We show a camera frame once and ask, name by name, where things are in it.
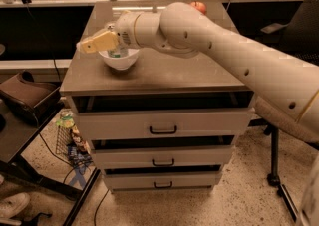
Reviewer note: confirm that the bottom drawer with black handle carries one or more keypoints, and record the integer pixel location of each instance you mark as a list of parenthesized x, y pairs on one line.
[(162, 180)]

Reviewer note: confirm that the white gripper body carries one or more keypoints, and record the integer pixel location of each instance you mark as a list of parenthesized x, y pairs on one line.
[(125, 30)]

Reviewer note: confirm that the top drawer with black handle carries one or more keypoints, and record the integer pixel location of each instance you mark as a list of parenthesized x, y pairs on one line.
[(156, 124)]

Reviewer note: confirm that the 7up soda can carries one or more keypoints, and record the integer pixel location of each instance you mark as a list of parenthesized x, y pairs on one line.
[(120, 51)]

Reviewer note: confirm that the brown box on side table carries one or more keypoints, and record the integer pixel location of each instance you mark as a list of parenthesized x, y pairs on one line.
[(27, 99)]

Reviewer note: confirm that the middle drawer with black handle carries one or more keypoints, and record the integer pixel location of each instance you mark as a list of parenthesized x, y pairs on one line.
[(162, 157)]

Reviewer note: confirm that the white ceramic bowl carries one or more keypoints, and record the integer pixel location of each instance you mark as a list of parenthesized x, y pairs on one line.
[(121, 63)]

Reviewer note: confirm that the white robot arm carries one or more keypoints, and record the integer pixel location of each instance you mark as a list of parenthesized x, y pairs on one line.
[(182, 31)]

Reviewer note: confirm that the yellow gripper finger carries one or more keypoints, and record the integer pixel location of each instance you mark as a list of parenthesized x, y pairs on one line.
[(101, 41)]

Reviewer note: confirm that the grey office chair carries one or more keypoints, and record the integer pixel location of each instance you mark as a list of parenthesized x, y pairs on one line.
[(289, 101)]

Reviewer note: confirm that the wire basket with snacks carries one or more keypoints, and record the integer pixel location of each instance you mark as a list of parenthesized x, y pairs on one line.
[(70, 144)]

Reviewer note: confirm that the drawer with black handle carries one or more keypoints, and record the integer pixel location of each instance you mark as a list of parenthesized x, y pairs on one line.
[(162, 157), (156, 124), (162, 180)]

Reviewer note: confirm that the white sneaker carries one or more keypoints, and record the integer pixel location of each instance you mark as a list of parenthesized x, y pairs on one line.
[(13, 205)]

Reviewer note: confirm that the red apple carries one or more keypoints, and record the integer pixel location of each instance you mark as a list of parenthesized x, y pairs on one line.
[(201, 7)]

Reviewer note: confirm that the dark side table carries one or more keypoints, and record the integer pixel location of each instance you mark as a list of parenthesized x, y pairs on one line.
[(15, 137)]

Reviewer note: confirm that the grey drawer cabinet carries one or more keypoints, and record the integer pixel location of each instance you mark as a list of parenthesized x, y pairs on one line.
[(155, 82)]

